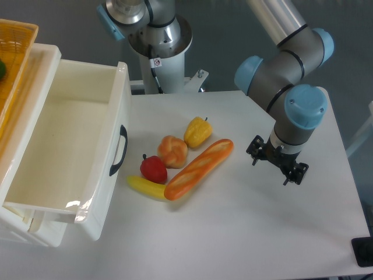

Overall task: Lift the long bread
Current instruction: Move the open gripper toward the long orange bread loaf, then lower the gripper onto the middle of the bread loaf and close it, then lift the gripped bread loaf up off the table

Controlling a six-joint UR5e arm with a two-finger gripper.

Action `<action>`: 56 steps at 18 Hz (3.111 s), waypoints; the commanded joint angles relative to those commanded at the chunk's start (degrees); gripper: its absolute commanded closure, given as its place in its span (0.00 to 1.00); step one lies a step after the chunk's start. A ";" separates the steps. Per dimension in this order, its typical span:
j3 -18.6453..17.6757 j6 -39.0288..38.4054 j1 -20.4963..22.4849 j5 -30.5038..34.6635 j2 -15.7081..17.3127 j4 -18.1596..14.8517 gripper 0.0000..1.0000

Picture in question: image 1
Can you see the yellow banana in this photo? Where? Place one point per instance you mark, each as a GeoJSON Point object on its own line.
{"type": "Point", "coordinates": [146, 187]}

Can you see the yellow bell pepper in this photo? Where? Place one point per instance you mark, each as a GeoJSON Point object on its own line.
{"type": "Point", "coordinates": [197, 131]}

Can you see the white drawer cabinet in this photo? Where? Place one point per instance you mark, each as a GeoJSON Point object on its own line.
{"type": "Point", "coordinates": [17, 223]}

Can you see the black device at edge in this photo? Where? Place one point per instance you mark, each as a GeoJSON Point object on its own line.
{"type": "Point", "coordinates": [362, 247]}

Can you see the yellow woven basket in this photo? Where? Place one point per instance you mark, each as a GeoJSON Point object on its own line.
{"type": "Point", "coordinates": [17, 39]}

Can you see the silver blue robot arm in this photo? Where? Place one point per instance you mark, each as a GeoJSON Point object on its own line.
{"type": "Point", "coordinates": [275, 84]}

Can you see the long baguette bread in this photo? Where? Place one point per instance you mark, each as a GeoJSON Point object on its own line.
{"type": "Point", "coordinates": [199, 168]}

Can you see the red bell pepper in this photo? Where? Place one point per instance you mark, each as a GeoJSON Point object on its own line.
{"type": "Point", "coordinates": [153, 169]}

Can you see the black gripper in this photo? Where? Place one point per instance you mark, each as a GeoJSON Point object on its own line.
{"type": "Point", "coordinates": [293, 171]}

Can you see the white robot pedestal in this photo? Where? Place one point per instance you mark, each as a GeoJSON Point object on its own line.
{"type": "Point", "coordinates": [161, 52]}

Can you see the round bread roll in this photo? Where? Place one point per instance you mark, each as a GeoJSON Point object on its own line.
{"type": "Point", "coordinates": [173, 152]}

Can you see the white plastic drawer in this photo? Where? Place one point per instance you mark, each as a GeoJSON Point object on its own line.
{"type": "Point", "coordinates": [64, 172]}

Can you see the black drawer handle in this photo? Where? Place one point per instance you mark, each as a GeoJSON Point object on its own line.
{"type": "Point", "coordinates": [120, 152]}

